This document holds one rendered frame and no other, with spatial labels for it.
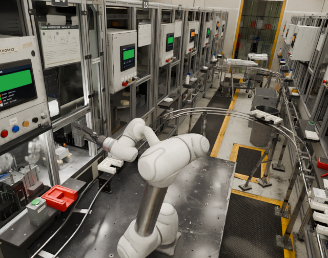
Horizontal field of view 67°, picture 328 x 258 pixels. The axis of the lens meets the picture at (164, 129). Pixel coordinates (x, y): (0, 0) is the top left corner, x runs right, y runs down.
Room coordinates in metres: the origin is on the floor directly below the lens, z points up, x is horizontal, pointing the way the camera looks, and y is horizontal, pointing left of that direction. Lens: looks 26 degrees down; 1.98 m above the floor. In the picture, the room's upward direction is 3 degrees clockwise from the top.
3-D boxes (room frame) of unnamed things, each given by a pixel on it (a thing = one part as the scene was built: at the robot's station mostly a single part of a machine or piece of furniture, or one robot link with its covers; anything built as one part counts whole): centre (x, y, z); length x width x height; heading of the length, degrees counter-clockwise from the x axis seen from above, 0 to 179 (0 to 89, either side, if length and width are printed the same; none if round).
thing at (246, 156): (3.15, -1.29, 0.01); 1.00 x 0.55 x 0.01; 161
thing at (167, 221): (1.08, -0.03, 0.85); 0.18 x 0.16 x 0.22; 137
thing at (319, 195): (1.32, -1.09, 0.92); 0.13 x 0.10 x 0.09; 71
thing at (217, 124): (5.73, -1.37, 0.01); 5.85 x 0.59 x 0.01; 161
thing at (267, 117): (2.83, -1.24, 0.84); 0.37 x 0.14 x 0.10; 39
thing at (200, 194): (1.51, 0.02, 0.66); 1.50 x 1.06 x 0.04; 161
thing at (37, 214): (0.99, 0.66, 0.97); 0.08 x 0.08 x 0.12; 71
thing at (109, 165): (1.71, 0.36, 0.84); 0.36 x 0.14 x 0.10; 161
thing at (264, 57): (7.63, -2.68, 0.48); 0.84 x 0.58 x 0.97; 169
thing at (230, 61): (6.56, -1.88, 0.48); 0.88 x 0.56 x 0.96; 89
